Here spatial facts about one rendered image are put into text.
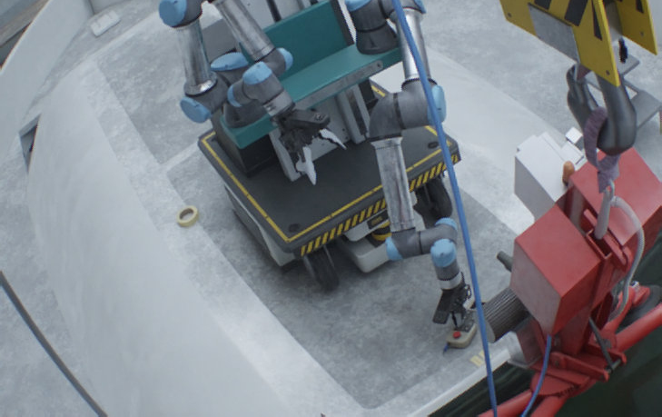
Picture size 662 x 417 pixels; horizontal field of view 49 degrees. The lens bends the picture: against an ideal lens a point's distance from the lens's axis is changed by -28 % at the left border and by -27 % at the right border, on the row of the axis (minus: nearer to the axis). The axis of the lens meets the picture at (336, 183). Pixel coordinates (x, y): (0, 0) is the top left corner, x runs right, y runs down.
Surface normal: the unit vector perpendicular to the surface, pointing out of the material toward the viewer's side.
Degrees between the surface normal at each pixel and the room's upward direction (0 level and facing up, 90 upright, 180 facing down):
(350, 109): 90
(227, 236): 0
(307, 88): 0
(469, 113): 12
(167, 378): 31
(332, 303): 0
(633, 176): 20
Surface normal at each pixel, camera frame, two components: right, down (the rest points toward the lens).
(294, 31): 0.45, 0.43
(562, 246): -0.14, -0.60
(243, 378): -0.37, -0.71
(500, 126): -0.05, -0.87
